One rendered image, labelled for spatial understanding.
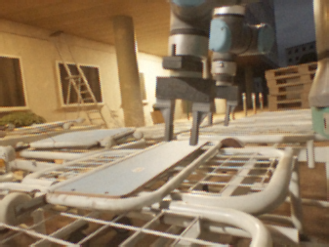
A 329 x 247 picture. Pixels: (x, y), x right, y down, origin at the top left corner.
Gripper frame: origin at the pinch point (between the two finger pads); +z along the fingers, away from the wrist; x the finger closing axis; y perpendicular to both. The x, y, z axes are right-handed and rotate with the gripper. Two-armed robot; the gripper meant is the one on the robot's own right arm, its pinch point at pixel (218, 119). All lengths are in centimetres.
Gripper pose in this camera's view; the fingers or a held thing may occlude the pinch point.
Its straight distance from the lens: 97.3
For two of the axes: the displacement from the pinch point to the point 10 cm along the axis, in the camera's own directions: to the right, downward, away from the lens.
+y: -4.1, 1.0, -9.1
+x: 9.1, 1.2, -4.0
